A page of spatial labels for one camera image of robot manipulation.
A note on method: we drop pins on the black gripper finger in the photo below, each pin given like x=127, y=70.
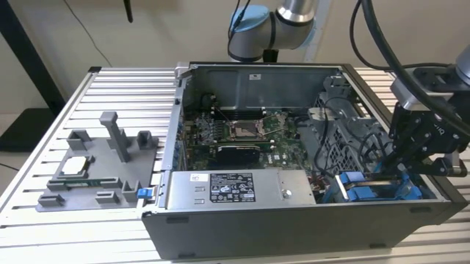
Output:
x=398, y=156
x=441, y=165

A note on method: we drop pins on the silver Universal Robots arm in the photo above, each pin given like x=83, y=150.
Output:
x=253, y=41

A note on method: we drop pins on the grey metal disk cage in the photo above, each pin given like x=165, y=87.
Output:
x=341, y=154

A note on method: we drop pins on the blue disk carrier in bay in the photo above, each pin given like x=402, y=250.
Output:
x=356, y=193

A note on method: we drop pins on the silver wrist adapter block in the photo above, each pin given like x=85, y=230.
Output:
x=405, y=94

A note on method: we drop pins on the green motherboard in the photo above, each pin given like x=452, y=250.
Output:
x=286, y=148

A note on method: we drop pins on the CPU socket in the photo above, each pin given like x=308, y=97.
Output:
x=243, y=132

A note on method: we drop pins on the black graphics card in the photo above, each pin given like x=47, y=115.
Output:
x=238, y=156

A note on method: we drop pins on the black open PC case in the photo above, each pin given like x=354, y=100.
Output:
x=257, y=233

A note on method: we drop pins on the thin metal locking lever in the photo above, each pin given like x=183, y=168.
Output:
x=223, y=115

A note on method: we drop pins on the silver power supply unit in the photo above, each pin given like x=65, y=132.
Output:
x=183, y=192

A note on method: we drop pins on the small blue latch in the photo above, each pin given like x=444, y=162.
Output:
x=143, y=193

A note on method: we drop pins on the grey parts rack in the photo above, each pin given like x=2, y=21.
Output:
x=106, y=165

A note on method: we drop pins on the green RAM stick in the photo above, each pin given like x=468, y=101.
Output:
x=91, y=182

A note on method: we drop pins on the silver CPU chip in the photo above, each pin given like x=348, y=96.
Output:
x=75, y=166

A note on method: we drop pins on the black table corner cap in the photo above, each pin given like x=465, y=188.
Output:
x=95, y=69

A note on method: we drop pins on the black antenna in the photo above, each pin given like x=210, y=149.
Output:
x=129, y=11

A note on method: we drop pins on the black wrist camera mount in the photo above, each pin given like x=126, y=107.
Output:
x=437, y=78

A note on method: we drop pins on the black flat base plate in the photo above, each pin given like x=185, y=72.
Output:
x=26, y=129

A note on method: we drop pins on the black slanted post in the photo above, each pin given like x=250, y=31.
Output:
x=22, y=49

